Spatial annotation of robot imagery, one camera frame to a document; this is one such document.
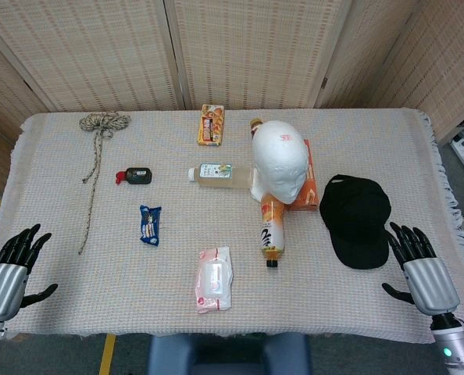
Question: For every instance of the black baseball cap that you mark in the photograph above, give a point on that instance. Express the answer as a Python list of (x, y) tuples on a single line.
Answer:
[(357, 218)]

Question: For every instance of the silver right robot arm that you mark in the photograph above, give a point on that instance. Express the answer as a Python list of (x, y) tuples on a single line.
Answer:
[(452, 343)]

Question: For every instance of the orange cardboard box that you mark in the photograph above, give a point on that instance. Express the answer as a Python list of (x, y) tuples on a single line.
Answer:
[(312, 191)]

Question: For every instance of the white foam mannequin head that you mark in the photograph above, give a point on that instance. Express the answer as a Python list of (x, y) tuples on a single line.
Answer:
[(279, 156)]

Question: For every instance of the blue cookie packet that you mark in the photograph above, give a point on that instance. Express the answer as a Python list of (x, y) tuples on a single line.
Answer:
[(150, 226)]

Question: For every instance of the black bottle with red cap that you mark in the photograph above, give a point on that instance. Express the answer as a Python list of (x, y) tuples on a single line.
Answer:
[(138, 176)]

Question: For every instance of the clear bottle with white cap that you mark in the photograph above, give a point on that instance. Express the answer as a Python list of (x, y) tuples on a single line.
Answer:
[(220, 176)]

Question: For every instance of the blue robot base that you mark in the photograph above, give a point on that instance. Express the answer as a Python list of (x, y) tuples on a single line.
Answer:
[(228, 355)]

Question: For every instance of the black and silver left hand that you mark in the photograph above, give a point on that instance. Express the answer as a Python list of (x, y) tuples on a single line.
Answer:
[(3, 281)]

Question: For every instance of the orange juice bottle black cap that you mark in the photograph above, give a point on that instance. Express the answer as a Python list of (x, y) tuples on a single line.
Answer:
[(272, 230)]

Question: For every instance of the pink wet wipes pack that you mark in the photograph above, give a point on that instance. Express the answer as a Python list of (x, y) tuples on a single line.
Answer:
[(214, 281)]

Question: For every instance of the black and silver right hand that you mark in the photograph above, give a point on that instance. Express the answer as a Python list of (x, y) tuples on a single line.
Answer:
[(431, 281)]

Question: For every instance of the pale woven tablecloth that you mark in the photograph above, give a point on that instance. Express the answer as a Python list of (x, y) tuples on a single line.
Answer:
[(333, 297)]

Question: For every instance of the yellow snack box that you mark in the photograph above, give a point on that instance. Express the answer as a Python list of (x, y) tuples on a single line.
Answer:
[(211, 125)]

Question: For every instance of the woven folding screen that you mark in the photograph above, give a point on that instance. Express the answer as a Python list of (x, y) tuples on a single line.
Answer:
[(99, 58)]

